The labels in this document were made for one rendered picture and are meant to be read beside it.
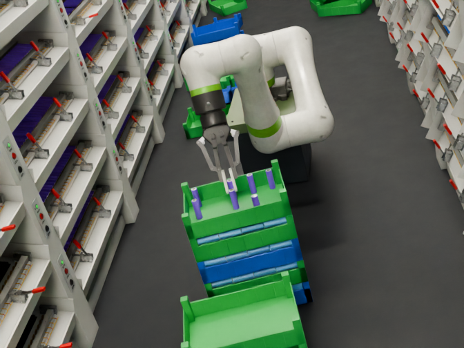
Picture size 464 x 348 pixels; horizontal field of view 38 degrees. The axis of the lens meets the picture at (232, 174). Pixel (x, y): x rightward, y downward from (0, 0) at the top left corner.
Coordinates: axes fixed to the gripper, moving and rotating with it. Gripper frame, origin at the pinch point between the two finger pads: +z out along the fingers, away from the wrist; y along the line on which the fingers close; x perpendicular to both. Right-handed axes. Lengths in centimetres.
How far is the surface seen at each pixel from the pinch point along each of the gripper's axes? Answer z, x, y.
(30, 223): -3, 11, 56
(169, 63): -61, -190, 27
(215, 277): 26.5, 1.2, 11.1
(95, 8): -77, -82, 40
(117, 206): 2, -57, 47
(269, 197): 7.9, -3.1, -10.2
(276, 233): 17.4, 5.5, -9.6
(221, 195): 4.5, -10.1, 4.1
